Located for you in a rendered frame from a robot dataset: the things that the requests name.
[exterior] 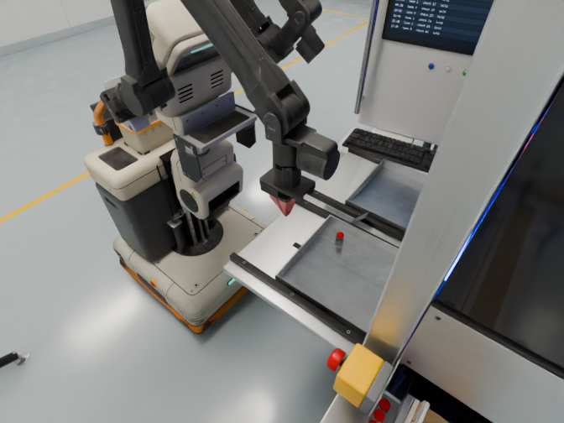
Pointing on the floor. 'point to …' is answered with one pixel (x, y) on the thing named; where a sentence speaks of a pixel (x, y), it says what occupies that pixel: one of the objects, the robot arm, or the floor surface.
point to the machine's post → (472, 158)
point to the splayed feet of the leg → (14, 358)
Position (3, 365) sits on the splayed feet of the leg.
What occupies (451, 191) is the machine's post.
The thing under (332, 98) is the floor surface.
